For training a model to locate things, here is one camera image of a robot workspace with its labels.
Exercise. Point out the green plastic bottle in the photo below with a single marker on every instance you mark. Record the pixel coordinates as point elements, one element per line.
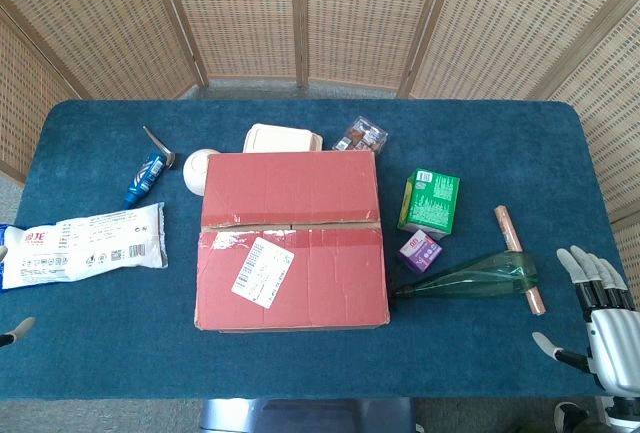
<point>480,278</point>

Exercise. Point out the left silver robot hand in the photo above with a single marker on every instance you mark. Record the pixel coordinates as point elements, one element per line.
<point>15,333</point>

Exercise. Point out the white plastic bag package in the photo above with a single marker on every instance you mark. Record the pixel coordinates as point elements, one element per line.
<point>75,248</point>

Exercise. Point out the grey metal angle bracket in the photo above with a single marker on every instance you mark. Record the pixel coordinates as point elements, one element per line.
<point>157,143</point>

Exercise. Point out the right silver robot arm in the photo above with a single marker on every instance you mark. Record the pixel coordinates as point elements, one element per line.
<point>625,415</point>

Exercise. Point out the green carton box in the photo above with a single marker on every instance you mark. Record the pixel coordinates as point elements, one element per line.
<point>432,200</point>

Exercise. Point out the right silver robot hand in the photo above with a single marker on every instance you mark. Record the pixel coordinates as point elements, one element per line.
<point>612,338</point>

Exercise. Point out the small purple box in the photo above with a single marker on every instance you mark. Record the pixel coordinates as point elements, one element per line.
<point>420,250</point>

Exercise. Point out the beige lidded food container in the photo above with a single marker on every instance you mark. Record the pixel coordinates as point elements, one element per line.
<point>280,138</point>

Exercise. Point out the clear snack packet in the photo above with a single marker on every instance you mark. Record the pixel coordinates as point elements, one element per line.
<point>362,135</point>

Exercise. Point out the pink paper roll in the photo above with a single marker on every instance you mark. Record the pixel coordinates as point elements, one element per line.
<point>510,233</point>

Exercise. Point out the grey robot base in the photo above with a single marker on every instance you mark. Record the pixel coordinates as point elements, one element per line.
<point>310,415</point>

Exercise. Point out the blue squeeze tube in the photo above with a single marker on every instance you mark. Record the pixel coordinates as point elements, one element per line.
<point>142,180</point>

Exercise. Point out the red cardboard box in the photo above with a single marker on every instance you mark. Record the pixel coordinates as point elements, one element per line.
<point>320,278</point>

